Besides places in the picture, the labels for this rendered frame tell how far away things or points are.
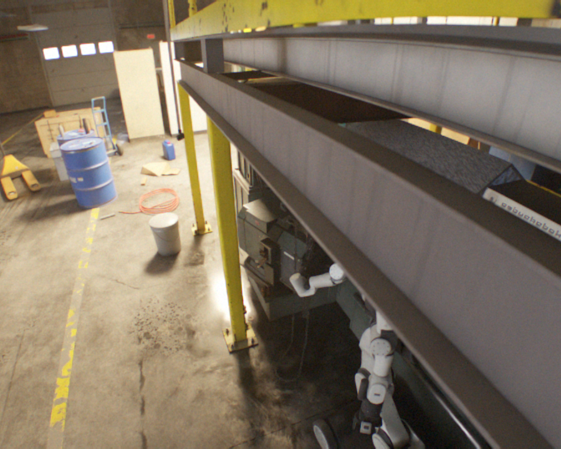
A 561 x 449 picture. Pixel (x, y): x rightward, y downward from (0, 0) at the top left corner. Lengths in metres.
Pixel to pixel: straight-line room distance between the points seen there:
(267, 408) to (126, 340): 1.25
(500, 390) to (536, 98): 0.58
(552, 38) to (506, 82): 0.58
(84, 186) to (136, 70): 3.46
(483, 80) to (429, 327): 0.61
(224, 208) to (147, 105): 6.04
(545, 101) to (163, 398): 2.40
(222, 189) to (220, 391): 1.36
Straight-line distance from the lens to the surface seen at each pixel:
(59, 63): 15.77
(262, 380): 2.38
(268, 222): 2.23
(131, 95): 7.65
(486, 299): 0.40
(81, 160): 4.74
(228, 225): 1.86
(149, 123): 7.75
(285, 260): 2.20
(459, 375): 0.44
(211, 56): 1.58
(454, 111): 0.93
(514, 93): 0.84
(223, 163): 1.70
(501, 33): 0.29
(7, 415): 2.87
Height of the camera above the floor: 2.03
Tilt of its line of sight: 32 degrees down
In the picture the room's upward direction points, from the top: straight up
